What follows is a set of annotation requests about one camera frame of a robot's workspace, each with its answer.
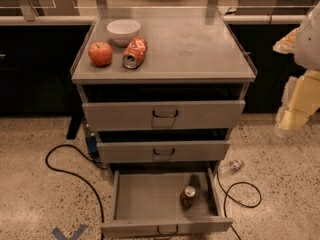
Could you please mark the red apple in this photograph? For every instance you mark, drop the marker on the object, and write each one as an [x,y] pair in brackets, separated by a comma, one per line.
[100,53]

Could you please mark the blue power adapter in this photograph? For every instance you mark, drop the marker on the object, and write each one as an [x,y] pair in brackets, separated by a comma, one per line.
[92,146]

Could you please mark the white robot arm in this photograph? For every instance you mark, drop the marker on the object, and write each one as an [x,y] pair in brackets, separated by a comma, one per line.
[304,42]

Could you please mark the red soda can lying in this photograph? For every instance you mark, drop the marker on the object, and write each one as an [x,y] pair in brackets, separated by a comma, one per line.
[135,53]

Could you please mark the grey drawer cabinet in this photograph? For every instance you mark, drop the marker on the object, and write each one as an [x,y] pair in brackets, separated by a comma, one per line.
[191,56]

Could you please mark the grey drawer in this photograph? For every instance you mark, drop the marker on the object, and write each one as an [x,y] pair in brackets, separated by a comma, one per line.
[147,203]
[163,115]
[167,151]

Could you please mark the clear plastic bottle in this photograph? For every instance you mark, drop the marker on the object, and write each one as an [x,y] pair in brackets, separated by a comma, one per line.
[231,167]

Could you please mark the grey bottom drawer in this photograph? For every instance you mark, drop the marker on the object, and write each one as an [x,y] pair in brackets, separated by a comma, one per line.
[147,203]

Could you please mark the orange brown soda can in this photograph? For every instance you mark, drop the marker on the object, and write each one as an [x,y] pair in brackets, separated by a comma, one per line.
[188,196]

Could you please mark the grey top drawer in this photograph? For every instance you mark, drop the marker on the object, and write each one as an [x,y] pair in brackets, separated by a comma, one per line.
[163,115]

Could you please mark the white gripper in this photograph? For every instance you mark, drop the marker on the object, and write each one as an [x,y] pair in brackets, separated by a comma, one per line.
[309,45]

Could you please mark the grey middle drawer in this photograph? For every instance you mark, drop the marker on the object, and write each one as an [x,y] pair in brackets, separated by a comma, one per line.
[167,151]

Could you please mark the white bowl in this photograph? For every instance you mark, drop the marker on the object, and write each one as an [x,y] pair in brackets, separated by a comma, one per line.
[123,31]

